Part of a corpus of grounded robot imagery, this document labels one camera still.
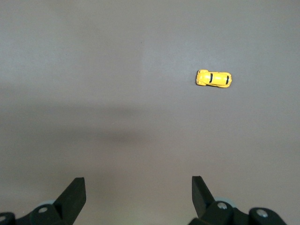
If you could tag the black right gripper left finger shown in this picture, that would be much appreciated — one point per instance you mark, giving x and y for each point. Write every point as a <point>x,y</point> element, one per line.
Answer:
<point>68,204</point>

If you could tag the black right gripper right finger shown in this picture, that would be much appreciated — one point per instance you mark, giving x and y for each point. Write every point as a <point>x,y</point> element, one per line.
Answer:
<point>206,206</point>

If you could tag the yellow beetle toy car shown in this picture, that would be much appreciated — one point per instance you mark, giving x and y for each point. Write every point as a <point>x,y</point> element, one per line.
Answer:
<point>214,79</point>

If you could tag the brown table mat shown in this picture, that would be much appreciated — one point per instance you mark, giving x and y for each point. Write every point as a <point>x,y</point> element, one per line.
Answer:
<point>93,70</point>

